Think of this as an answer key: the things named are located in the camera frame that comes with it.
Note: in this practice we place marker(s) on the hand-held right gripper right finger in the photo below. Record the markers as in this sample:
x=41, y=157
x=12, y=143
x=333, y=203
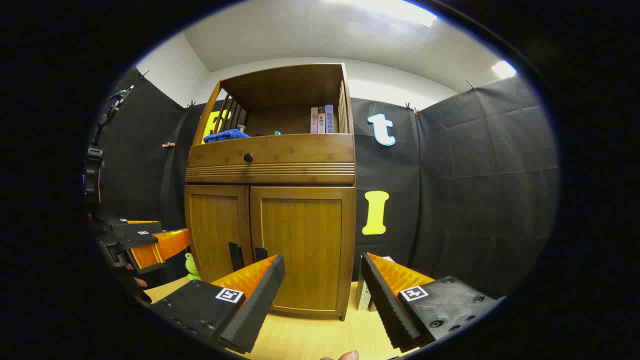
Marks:
x=385, y=305

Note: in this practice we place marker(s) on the pink book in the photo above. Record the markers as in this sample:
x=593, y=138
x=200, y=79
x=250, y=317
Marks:
x=314, y=122

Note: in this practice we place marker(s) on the blue cloth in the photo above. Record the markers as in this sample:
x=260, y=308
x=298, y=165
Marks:
x=225, y=136

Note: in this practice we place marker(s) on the long ceiling light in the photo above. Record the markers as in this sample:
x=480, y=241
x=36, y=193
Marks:
x=395, y=12

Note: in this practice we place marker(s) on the green frog toy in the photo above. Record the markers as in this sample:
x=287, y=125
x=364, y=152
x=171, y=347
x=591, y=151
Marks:
x=191, y=268

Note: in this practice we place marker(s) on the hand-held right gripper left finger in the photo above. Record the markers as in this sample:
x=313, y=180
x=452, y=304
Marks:
x=260, y=300

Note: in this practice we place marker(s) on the wooden cabinet door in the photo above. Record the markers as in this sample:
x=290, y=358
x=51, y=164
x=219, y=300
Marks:
x=305, y=235
x=215, y=225

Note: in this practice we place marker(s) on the grey book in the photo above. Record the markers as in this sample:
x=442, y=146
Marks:
x=321, y=122

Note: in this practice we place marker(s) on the wooden double-door shoe cabinet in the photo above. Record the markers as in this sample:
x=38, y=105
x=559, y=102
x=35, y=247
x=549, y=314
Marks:
x=270, y=179

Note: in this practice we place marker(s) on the small ceiling light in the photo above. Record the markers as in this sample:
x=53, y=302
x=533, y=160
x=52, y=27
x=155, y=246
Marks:
x=504, y=69

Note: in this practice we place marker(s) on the wooden cabinet drawer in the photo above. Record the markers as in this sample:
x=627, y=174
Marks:
x=300, y=150

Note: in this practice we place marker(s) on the black backdrop cloth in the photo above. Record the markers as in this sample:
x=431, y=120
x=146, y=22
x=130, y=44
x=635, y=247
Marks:
x=475, y=175

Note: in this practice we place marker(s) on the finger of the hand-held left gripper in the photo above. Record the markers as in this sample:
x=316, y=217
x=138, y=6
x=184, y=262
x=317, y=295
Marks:
x=160, y=250
x=135, y=227

